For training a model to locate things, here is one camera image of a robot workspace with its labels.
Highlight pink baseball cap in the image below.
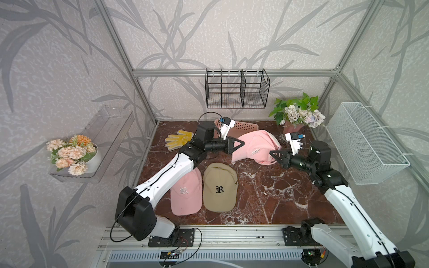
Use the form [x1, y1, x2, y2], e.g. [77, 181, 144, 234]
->
[170, 167, 203, 216]
[231, 130, 282, 165]

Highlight beige baseball cap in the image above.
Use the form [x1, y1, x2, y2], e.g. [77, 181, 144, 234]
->
[203, 163, 239, 213]

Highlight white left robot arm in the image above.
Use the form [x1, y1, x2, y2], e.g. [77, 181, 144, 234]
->
[115, 117, 245, 241]

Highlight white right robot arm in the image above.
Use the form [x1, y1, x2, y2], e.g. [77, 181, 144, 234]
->
[270, 141, 416, 268]

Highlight pink perforated plastic basket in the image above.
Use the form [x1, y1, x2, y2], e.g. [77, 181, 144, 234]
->
[213, 119, 259, 138]

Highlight artificial flower bouquet green leaves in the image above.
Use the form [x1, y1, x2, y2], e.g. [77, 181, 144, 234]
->
[269, 93, 326, 128]

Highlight yellow white work glove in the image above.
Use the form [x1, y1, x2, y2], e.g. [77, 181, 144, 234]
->
[165, 130, 194, 151]

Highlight aluminium back crossbar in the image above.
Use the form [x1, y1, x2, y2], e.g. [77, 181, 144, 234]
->
[132, 69, 337, 78]

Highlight white pot peach flowers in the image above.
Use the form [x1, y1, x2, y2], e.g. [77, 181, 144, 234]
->
[46, 135, 102, 176]

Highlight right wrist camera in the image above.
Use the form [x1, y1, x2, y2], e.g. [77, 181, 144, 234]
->
[285, 132, 305, 156]

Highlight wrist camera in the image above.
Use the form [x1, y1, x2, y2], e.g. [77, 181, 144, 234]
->
[285, 132, 305, 156]
[220, 117, 236, 140]

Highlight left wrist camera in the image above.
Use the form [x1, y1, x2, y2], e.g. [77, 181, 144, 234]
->
[220, 117, 236, 140]

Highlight black wire wall basket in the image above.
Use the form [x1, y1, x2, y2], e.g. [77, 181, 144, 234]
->
[204, 69, 271, 109]

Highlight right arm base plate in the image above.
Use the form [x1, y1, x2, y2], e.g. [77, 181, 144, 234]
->
[282, 226, 320, 247]

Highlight white mesh wall basket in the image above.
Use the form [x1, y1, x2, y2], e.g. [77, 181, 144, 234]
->
[327, 102, 410, 185]

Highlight aluminium front rail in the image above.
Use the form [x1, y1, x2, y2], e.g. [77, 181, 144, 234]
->
[97, 224, 356, 251]

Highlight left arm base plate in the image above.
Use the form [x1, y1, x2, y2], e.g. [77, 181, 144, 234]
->
[148, 228, 195, 247]

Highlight clear acrylic wall shelf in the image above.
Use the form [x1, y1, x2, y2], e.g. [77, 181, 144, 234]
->
[48, 106, 135, 184]

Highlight aluminium frame corner post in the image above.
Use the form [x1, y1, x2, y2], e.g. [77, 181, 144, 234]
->
[319, 1, 384, 106]

